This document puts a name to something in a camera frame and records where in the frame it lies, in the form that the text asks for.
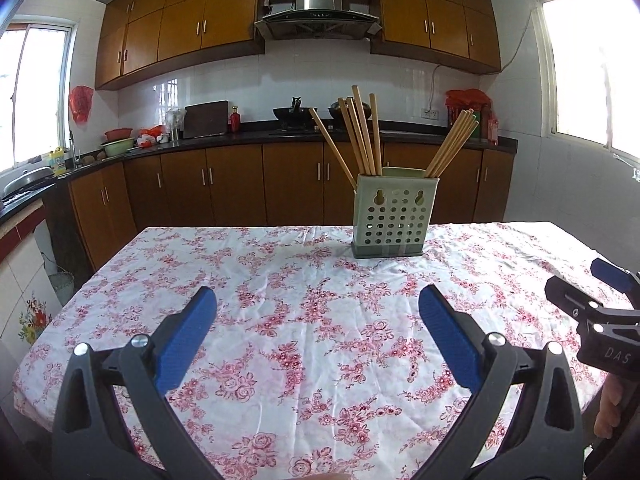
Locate steel pot in plastic bag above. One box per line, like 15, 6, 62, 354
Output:
164, 107, 187, 142

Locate red floral tablecloth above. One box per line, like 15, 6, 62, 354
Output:
12, 222, 640, 480

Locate green enamel basin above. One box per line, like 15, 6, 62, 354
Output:
100, 137, 137, 159

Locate black wok with handle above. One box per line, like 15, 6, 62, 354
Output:
272, 95, 321, 129

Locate red bag on wall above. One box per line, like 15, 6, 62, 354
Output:
68, 85, 95, 125

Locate black wok with lid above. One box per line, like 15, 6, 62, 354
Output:
327, 101, 374, 122

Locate sliding window beside sink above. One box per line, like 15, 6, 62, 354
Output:
0, 20, 80, 171

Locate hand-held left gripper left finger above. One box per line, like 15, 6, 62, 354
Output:
50, 286, 218, 480

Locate wall power cable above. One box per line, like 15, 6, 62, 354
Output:
429, 62, 442, 111

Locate long bamboo chopstick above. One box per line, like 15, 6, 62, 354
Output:
308, 107, 358, 194

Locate green perforated chopstick holder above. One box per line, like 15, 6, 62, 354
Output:
351, 166, 437, 260

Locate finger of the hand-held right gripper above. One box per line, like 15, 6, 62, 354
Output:
590, 258, 640, 306
545, 275, 606, 329

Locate red plastic bag with bottles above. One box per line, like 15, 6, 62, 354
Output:
444, 88, 491, 128

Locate brown lower kitchen cabinets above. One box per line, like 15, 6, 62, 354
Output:
67, 141, 516, 272

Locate steel range hood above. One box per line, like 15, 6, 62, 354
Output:
254, 0, 382, 41

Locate grey metal pan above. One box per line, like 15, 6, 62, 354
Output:
2, 165, 56, 196

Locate person's right hand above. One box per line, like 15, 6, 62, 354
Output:
594, 382, 624, 439

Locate brown upper kitchen cabinets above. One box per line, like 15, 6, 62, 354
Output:
94, 0, 502, 91

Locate brown kitchen cabinets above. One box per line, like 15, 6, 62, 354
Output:
94, 0, 502, 91
67, 141, 516, 272

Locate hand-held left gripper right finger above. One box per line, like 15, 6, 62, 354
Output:
418, 284, 586, 480

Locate dark cutting board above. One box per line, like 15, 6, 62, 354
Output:
183, 100, 230, 140

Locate white bucket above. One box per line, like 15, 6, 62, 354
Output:
47, 254, 76, 307

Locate bunch of bamboo chopsticks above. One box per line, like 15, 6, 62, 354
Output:
338, 85, 478, 180

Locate red and white plastic bag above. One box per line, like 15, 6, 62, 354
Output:
137, 124, 169, 148

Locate large bright window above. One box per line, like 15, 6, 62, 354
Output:
525, 0, 640, 167

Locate black kitchen countertop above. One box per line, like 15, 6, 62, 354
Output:
0, 119, 519, 226

